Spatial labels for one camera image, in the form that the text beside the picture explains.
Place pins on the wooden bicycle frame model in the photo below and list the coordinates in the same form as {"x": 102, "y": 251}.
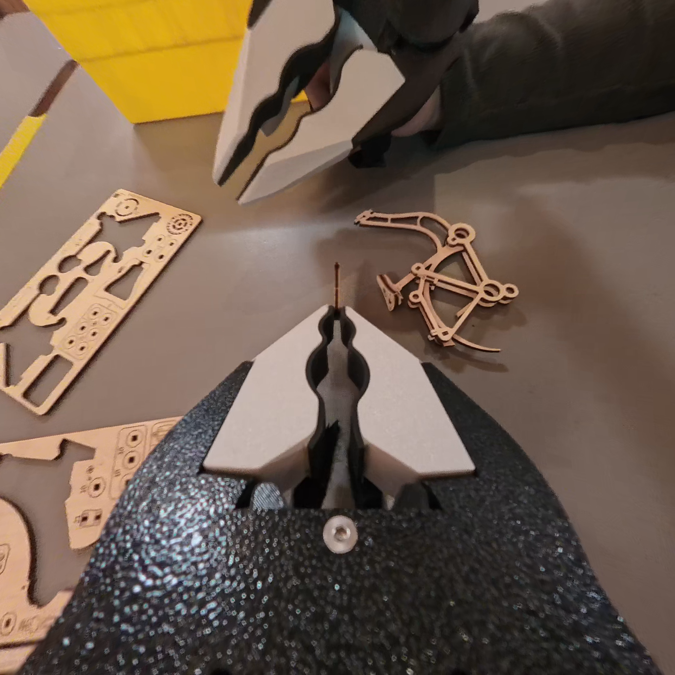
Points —
{"x": 418, "y": 269}

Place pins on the person's right hand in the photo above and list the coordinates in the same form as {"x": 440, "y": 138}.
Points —
{"x": 427, "y": 120}

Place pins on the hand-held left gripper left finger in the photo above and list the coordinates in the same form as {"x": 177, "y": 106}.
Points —
{"x": 253, "y": 422}

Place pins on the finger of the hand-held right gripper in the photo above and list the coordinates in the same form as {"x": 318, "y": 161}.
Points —
{"x": 263, "y": 58}
{"x": 348, "y": 105}

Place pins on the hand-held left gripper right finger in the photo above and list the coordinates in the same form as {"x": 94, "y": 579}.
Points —
{"x": 416, "y": 422}

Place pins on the small wooden model part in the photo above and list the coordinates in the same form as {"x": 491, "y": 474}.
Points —
{"x": 337, "y": 287}

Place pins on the person's right forearm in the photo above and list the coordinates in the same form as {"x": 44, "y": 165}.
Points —
{"x": 553, "y": 68}

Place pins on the wooden part sheet with gear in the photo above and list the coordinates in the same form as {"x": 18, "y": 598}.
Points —
{"x": 92, "y": 327}

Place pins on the wooden part sheet rounded pieces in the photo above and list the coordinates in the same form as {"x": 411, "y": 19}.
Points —
{"x": 147, "y": 437}

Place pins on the wooden part sheet large cutout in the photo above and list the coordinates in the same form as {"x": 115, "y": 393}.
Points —
{"x": 13, "y": 532}

